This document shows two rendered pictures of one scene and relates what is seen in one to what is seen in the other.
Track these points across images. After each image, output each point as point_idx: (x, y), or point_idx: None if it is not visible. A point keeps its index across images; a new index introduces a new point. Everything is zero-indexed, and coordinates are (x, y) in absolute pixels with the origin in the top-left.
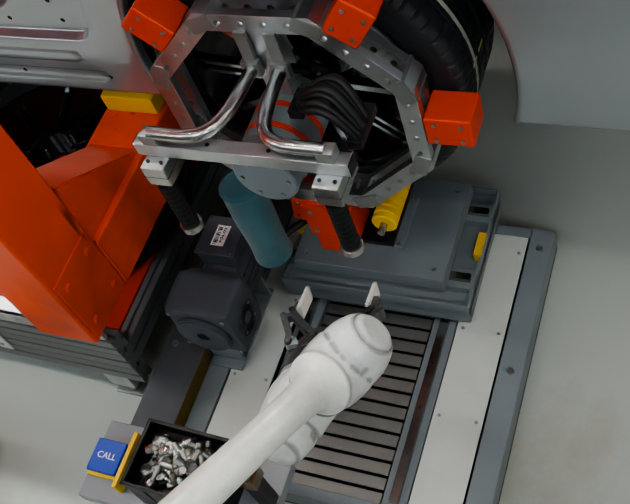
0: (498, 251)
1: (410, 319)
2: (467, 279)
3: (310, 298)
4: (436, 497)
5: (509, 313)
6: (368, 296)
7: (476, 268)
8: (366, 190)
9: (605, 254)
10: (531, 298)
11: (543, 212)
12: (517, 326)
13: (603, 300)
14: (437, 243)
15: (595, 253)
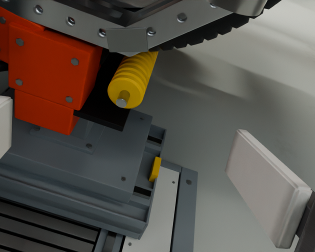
0: (157, 178)
1: (75, 228)
2: (148, 196)
3: (4, 140)
4: None
5: (171, 234)
6: (275, 163)
7: (154, 187)
8: (135, 20)
9: (222, 196)
10: (188, 223)
11: (177, 158)
12: (179, 249)
13: (227, 232)
14: (126, 155)
15: (215, 194)
